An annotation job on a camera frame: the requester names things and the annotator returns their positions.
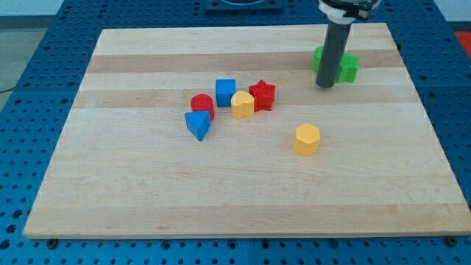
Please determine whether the wooden board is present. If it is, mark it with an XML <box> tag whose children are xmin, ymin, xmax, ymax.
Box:
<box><xmin>24</xmin><ymin>23</ymin><xmax>470</xmax><ymax>239</ymax></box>

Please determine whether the yellow heart block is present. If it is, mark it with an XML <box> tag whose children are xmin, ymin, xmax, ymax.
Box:
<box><xmin>231</xmin><ymin>91</ymin><xmax>255</xmax><ymax>119</ymax></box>

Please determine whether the blue triangle block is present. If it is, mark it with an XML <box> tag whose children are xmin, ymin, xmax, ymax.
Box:
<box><xmin>185</xmin><ymin>110</ymin><xmax>211</xmax><ymax>141</ymax></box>

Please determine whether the red cylinder block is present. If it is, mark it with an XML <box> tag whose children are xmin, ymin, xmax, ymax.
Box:
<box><xmin>190</xmin><ymin>93</ymin><xmax>215</xmax><ymax>121</ymax></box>

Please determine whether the blue cube block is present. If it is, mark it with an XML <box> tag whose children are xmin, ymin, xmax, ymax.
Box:
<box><xmin>216</xmin><ymin>79</ymin><xmax>236</xmax><ymax>107</ymax></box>

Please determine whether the yellow hexagon block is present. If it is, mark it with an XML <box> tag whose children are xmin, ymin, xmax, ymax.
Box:
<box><xmin>294</xmin><ymin>124</ymin><xmax>321</xmax><ymax>156</ymax></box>

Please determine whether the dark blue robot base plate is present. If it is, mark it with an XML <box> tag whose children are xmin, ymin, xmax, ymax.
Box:
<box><xmin>203</xmin><ymin>0</ymin><xmax>283</xmax><ymax>13</ymax></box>

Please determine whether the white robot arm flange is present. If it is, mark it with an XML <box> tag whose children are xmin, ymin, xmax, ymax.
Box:
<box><xmin>318</xmin><ymin>0</ymin><xmax>381</xmax><ymax>24</ymax></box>

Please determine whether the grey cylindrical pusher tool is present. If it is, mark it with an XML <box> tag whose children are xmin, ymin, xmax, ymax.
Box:
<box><xmin>316</xmin><ymin>21</ymin><xmax>352</xmax><ymax>88</ymax></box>

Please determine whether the green round block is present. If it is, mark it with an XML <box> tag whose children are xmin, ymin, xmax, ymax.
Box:
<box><xmin>311</xmin><ymin>46</ymin><xmax>323</xmax><ymax>73</ymax></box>

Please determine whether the red star block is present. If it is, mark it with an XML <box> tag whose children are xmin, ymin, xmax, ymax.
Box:
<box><xmin>249</xmin><ymin>80</ymin><xmax>276</xmax><ymax>112</ymax></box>

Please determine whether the green star block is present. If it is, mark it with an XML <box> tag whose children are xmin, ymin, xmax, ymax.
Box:
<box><xmin>336</xmin><ymin>53</ymin><xmax>360</xmax><ymax>83</ymax></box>

